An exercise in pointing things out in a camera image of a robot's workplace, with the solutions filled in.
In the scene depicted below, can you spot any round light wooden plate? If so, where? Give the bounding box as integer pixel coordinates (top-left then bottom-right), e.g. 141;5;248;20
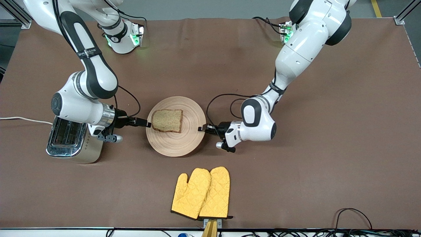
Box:
146;96;207;157

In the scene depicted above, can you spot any brown bread slice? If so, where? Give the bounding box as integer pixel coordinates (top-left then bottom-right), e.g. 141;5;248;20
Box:
151;109;183;133

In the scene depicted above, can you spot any beige chrome two-slot toaster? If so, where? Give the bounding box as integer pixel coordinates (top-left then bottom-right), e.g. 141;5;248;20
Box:
46;116;105;164

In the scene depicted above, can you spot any yellow quilted oven mitt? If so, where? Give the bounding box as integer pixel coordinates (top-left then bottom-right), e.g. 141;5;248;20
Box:
171;168;211;220
199;166;233;220

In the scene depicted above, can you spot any brown table cover cloth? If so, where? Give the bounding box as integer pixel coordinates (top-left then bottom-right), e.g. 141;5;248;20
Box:
0;17;421;230

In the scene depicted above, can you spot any small grey metal bracket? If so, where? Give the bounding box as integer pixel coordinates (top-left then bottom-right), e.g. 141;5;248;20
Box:
203;218;222;229

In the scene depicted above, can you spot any white toaster power cord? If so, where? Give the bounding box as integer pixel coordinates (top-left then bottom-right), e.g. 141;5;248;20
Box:
0;116;53;125

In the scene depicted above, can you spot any black right arm base cable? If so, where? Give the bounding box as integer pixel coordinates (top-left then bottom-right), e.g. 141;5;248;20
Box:
105;0;147;33

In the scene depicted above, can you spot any black arm base cable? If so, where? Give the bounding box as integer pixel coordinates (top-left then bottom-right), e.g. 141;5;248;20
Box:
252;16;284;36
105;0;147;33

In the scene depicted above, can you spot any black left arm base cable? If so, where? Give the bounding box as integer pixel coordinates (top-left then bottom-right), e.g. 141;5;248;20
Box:
252;16;284;36

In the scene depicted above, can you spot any tangled black cable bundle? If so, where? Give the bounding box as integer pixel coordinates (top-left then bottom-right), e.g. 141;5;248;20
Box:
240;228;421;237

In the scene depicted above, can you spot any aluminium frame profile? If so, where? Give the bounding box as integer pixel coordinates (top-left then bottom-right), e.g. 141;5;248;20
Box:
394;0;421;26
0;0;32;29

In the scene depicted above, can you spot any black looped cable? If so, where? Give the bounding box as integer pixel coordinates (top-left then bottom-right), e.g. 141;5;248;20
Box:
335;208;373;231

